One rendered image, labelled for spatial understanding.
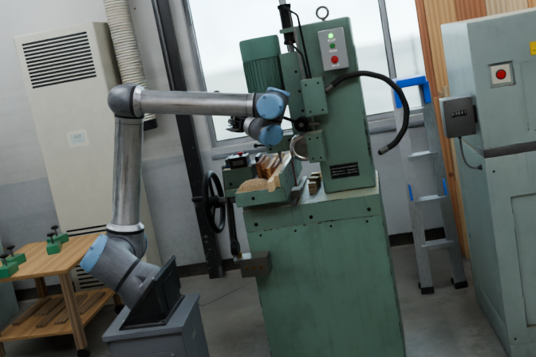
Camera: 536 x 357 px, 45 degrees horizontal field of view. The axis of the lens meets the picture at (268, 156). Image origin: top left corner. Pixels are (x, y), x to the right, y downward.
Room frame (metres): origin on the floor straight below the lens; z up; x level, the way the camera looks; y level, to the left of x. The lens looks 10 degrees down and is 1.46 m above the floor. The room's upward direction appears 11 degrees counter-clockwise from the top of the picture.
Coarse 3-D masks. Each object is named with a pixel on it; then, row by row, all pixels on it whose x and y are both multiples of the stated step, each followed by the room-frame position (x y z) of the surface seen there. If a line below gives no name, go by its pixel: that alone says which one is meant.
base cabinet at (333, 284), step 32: (320, 224) 2.59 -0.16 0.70; (352, 224) 2.56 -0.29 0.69; (384, 224) 2.67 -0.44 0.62; (288, 256) 2.61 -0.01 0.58; (320, 256) 2.59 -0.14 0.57; (352, 256) 2.56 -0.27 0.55; (384, 256) 2.54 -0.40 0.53; (288, 288) 2.62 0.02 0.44; (320, 288) 2.59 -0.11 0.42; (352, 288) 2.57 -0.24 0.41; (384, 288) 2.54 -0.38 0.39; (288, 320) 2.62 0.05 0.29; (320, 320) 2.60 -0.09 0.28; (352, 320) 2.57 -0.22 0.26; (384, 320) 2.55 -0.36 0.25; (288, 352) 2.63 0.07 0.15; (320, 352) 2.60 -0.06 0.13; (352, 352) 2.58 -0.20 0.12; (384, 352) 2.55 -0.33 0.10
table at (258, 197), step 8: (296, 168) 2.93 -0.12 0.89; (256, 176) 2.85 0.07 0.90; (296, 176) 2.89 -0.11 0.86; (288, 184) 2.64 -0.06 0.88; (232, 192) 2.79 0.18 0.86; (248, 192) 2.56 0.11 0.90; (256, 192) 2.56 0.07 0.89; (264, 192) 2.55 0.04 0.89; (272, 192) 2.55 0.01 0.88; (280, 192) 2.54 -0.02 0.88; (288, 192) 2.60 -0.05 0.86; (240, 200) 2.57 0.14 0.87; (248, 200) 2.57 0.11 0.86; (256, 200) 2.56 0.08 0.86; (264, 200) 2.55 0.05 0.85; (272, 200) 2.55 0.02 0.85; (280, 200) 2.54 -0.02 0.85
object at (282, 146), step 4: (292, 132) 2.83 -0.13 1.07; (284, 136) 2.79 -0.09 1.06; (288, 136) 2.78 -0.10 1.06; (292, 136) 2.78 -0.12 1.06; (284, 140) 2.79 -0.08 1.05; (280, 144) 2.79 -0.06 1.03; (284, 144) 2.79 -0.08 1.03; (268, 148) 2.80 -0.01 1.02; (272, 148) 2.80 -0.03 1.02; (276, 148) 2.80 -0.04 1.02; (280, 148) 2.79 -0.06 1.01; (284, 148) 2.79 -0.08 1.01; (288, 148) 2.79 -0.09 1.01; (268, 152) 2.80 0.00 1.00; (272, 152) 2.80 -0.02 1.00; (276, 152) 2.80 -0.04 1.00; (280, 152) 2.82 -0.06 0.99
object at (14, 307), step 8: (0, 240) 4.26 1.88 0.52; (0, 248) 4.24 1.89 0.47; (0, 288) 4.11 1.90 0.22; (8, 288) 4.20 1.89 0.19; (0, 296) 4.09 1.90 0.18; (8, 296) 4.18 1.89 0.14; (0, 304) 4.07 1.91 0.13; (8, 304) 4.15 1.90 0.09; (16, 304) 4.25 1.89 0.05; (0, 312) 4.04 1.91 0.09; (8, 312) 4.13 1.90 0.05; (16, 312) 4.22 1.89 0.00; (0, 320) 4.02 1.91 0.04
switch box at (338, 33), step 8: (320, 32) 2.61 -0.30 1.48; (328, 32) 2.60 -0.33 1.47; (336, 32) 2.60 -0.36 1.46; (320, 40) 2.61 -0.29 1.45; (336, 40) 2.60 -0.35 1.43; (344, 40) 2.59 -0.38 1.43; (328, 48) 2.60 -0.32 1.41; (336, 48) 2.60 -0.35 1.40; (344, 48) 2.59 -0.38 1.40; (328, 56) 2.61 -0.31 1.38; (344, 56) 2.59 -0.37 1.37; (328, 64) 2.61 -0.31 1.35; (344, 64) 2.59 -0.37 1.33
